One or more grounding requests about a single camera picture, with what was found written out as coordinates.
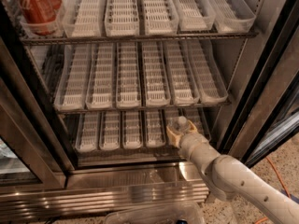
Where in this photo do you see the red cola can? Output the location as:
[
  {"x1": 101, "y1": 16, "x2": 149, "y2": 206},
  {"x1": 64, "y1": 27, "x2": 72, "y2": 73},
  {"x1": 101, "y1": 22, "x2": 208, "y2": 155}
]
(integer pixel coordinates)
[{"x1": 17, "y1": 0, "x2": 62, "y2": 23}]

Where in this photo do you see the middle wire shelf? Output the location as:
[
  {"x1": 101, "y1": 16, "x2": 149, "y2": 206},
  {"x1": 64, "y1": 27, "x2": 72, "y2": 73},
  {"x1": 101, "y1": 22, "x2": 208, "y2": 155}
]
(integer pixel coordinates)
[{"x1": 54, "y1": 98, "x2": 231, "y2": 115}]

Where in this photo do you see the wire shelf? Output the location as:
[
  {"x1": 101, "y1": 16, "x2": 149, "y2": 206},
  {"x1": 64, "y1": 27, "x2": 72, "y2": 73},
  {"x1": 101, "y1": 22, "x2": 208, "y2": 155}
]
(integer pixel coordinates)
[
  {"x1": 54, "y1": 98, "x2": 231, "y2": 115},
  {"x1": 21, "y1": 30, "x2": 259, "y2": 46},
  {"x1": 77, "y1": 144, "x2": 179, "y2": 160}
]

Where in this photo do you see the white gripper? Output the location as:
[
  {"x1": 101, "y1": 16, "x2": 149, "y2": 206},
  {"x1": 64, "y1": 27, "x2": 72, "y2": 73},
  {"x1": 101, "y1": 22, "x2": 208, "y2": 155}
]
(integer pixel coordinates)
[{"x1": 166, "y1": 120, "x2": 219, "y2": 169}]

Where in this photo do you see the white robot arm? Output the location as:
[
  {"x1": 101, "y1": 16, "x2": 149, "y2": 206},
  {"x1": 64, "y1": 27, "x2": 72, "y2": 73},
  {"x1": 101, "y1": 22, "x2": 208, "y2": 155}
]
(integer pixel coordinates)
[{"x1": 166, "y1": 116, "x2": 299, "y2": 224}]

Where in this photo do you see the top wire shelf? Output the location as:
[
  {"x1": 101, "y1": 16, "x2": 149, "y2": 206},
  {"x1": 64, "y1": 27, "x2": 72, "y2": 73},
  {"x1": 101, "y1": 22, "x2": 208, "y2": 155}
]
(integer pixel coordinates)
[{"x1": 21, "y1": 30, "x2": 259, "y2": 46}]

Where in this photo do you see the glass fridge door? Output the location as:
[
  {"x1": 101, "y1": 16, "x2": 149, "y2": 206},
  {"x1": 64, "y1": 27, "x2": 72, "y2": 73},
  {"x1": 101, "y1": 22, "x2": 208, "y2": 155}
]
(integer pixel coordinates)
[{"x1": 217, "y1": 0, "x2": 299, "y2": 167}]

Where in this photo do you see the stainless steel fridge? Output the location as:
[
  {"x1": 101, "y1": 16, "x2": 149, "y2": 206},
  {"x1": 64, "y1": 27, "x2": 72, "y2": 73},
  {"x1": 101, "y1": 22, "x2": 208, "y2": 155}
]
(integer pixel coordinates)
[{"x1": 0, "y1": 0, "x2": 299, "y2": 224}]

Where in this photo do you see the clear plastic water bottle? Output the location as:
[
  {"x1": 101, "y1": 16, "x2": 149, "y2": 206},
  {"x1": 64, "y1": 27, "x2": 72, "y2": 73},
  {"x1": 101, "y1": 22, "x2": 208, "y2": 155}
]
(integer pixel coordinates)
[{"x1": 173, "y1": 116, "x2": 191, "y2": 133}]

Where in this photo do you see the bottom wire shelf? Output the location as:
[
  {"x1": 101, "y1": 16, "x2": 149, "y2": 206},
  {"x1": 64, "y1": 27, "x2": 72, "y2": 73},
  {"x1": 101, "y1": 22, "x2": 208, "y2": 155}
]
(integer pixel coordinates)
[{"x1": 77, "y1": 144, "x2": 179, "y2": 160}]

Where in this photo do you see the clear tray under cola can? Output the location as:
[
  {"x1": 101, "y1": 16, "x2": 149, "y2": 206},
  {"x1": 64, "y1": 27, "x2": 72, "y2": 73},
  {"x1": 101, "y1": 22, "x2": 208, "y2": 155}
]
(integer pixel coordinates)
[{"x1": 20, "y1": 0, "x2": 69, "y2": 38}]

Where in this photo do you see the clear plastic bin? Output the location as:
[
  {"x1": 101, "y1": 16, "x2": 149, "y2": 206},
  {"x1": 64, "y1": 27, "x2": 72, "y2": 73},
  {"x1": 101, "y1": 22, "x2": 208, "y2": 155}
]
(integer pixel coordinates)
[{"x1": 104, "y1": 202, "x2": 206, "y2": 224}]

